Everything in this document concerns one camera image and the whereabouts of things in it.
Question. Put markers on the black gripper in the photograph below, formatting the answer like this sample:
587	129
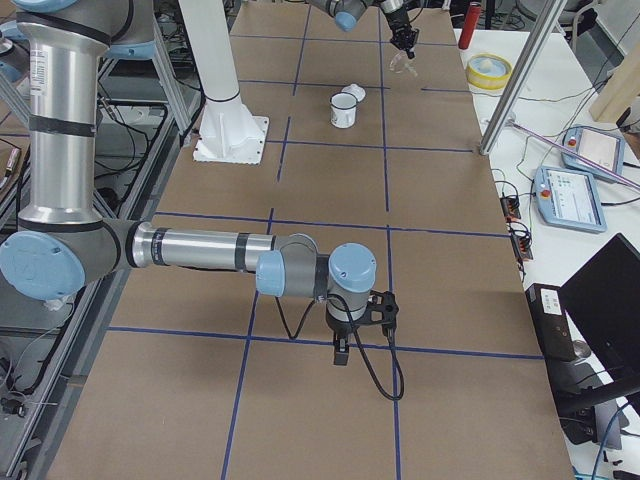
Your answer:
398	21

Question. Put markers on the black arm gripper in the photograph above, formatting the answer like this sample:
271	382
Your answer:
341	333

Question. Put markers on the white enamel mug lid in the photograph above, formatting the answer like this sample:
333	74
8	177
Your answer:
356	90

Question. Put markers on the red cylinder tube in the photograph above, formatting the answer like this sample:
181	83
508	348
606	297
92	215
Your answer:
471	20

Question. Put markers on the yellow rimmed bowl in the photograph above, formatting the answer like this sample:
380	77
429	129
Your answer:
488	71

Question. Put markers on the white enamel mug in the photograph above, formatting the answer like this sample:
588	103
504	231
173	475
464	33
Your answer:
343	110

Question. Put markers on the wooden beam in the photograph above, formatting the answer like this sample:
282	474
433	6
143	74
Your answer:
620	91

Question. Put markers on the teach pendant near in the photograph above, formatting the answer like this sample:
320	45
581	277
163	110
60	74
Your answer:
569	199

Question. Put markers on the teach pendant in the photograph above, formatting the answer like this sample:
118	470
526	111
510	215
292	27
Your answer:
603	148
569	199

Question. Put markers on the teach pendant far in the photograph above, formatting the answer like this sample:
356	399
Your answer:
603	148

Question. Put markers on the black laptop computer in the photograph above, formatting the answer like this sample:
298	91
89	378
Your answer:
588	332

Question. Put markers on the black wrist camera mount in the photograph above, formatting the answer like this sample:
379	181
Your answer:
381	310

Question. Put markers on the aluminium frame post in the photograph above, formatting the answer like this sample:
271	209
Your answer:
533	46

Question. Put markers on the aluminium frame rack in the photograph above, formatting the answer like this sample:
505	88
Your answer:
69	240

